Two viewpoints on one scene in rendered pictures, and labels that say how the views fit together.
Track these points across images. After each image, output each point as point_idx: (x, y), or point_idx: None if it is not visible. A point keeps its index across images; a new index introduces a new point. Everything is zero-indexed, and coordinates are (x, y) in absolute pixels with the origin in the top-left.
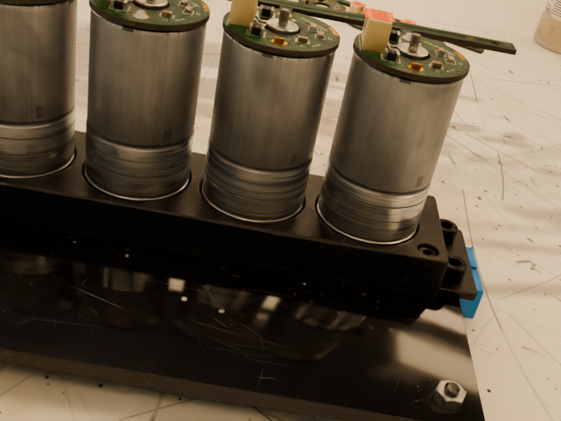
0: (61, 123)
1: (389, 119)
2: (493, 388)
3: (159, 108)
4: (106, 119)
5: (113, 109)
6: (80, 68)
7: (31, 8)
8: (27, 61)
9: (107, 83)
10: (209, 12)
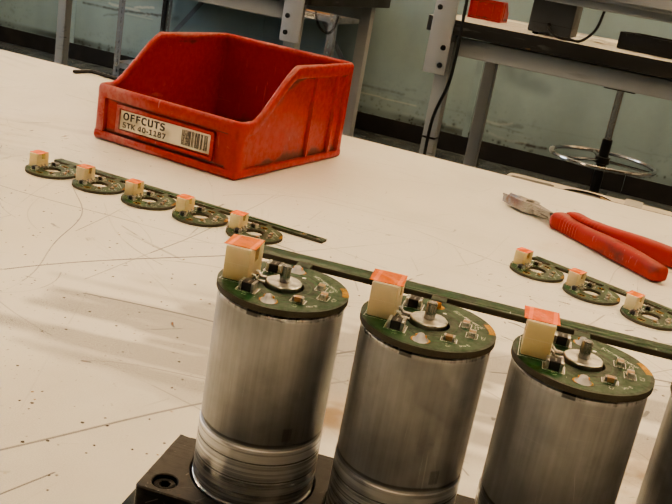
0: (451, 490)
1: None
2: None
3: (588, 489)
4: (517, 496)
5: (531, 485)
6: None
7: (453, 363)
8: (435, 420)
9: (528, 454)
10: (653, 377)
